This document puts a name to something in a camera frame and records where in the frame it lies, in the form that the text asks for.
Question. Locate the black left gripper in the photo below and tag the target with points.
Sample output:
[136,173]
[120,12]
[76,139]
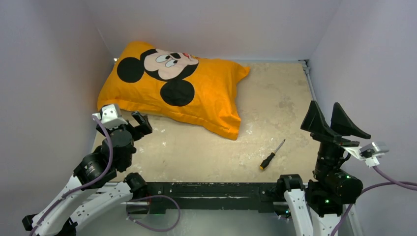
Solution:
[143,128]

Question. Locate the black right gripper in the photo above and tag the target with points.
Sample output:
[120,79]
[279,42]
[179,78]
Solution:
[334,140]

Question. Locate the orange Mickey Mouse pillowcase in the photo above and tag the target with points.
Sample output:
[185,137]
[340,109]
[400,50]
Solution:
[177,85]

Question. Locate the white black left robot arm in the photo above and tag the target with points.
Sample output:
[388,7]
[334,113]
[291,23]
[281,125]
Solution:
[71,210]

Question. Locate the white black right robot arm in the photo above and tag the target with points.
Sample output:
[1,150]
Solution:
[316,208]

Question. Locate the black orange screwdriver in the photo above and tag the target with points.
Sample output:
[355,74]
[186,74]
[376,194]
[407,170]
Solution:
[265,163]

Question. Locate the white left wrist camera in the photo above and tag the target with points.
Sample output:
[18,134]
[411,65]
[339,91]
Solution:
[110,116]

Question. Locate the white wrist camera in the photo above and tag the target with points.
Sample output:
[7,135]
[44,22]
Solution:
[369,153]
[110,116]

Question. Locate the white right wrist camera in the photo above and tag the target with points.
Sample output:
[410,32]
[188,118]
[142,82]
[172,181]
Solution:
[369,153]

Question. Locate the aluminium frame rail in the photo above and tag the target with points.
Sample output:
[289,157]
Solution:
[306,68]

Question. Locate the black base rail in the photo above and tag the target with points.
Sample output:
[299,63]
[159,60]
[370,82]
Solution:
[258,196]

